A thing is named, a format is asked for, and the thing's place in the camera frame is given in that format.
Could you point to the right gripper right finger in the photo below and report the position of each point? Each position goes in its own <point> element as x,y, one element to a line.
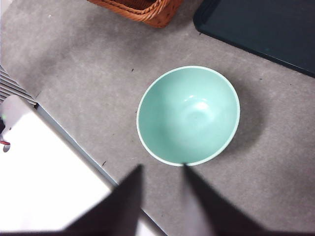
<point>221,216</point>

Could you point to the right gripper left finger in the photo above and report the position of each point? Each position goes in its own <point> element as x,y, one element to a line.
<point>118,211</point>

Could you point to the teal ribbed bowl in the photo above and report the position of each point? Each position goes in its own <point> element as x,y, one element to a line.
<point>187,118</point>

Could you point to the small red and grey part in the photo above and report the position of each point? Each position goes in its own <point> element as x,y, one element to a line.
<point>6,147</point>

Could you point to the white device with green light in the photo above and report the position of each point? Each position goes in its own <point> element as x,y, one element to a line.
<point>16,113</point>

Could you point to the grey ribbed panel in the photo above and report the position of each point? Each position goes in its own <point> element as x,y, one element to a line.
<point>12,88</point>

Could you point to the black rectangular tray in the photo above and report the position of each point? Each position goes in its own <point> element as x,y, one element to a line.
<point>265,27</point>

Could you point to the brown wicker basket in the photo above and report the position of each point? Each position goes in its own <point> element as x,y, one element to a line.
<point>157,14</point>

